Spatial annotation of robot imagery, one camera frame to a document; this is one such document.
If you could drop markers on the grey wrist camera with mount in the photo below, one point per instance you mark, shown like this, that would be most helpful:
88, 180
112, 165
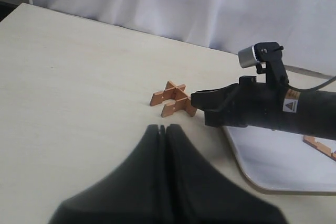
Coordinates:
267, 58

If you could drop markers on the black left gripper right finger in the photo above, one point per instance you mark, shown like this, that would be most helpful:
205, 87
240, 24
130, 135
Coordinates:
203, 195

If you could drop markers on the white backdrop curtain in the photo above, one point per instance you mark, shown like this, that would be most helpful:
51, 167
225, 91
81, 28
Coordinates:
304, 27

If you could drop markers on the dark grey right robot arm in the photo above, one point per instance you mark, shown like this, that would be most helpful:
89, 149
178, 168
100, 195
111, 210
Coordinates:
316, 116

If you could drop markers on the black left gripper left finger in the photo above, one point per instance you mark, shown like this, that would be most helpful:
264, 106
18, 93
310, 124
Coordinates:
135, 192

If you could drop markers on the white rectangular plastic tray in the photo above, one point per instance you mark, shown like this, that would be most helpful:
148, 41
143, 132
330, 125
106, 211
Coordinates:
281, 161

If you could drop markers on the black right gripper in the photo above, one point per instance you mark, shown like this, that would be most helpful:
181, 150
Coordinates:
251, 103

